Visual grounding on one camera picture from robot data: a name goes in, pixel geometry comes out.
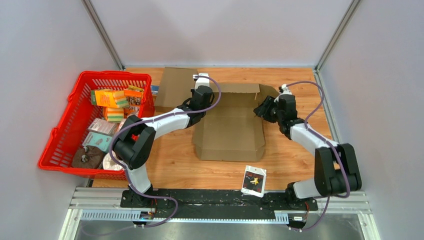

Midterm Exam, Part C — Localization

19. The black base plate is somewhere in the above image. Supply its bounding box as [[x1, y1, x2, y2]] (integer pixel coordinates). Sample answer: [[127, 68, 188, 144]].
[[120, 188, 318, 220]]

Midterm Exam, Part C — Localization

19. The orange sponge pack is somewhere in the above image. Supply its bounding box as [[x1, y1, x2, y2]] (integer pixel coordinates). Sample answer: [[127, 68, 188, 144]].
[[90, 89, 129, 108]]

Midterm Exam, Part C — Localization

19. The teal packaged item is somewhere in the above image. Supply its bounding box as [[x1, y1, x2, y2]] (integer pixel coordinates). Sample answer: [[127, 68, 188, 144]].
[[82, 131, 113, 153]]

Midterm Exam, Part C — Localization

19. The red plastic shopping basket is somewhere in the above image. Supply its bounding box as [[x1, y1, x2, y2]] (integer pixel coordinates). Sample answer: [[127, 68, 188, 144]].
[[38, 70, 155, 181]]

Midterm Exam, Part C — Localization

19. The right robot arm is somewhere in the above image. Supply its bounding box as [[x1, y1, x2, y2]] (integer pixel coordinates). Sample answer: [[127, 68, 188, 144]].
[[253, 94, 362, 210]]

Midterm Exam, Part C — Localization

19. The orange snack packet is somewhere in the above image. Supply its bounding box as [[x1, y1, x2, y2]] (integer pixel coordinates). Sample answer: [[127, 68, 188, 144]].
[[123, 85, 144, 107]]

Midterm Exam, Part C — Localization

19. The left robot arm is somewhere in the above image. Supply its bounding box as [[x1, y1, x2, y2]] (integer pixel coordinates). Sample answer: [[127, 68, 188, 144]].
[[109, 85, 215, 208]]

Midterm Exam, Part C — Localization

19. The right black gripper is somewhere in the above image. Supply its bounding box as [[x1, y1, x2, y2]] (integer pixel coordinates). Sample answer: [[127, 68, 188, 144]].
[[253, 95, 283, 123]]

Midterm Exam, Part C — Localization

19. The pink packaged item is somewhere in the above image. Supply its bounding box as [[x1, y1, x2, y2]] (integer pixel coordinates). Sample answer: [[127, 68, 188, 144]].
[[87, 118, 118, 136]]

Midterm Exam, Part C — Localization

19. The cardboard box stack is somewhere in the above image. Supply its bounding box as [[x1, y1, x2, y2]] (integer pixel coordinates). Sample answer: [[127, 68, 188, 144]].
[[192, 83, 279, 162]]

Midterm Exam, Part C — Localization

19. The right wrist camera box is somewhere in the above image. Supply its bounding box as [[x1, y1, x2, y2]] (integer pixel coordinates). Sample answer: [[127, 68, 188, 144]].
[[278, 84, 293, 97]]

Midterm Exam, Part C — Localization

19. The plastic bag with printed card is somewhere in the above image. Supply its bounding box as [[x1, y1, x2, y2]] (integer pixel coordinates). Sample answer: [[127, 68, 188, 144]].
[[240, 165, 267, 198]]

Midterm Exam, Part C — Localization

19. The white tape roll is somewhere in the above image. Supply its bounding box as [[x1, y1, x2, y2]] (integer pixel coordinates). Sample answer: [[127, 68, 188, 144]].
[[102, 153, 123, 171]]

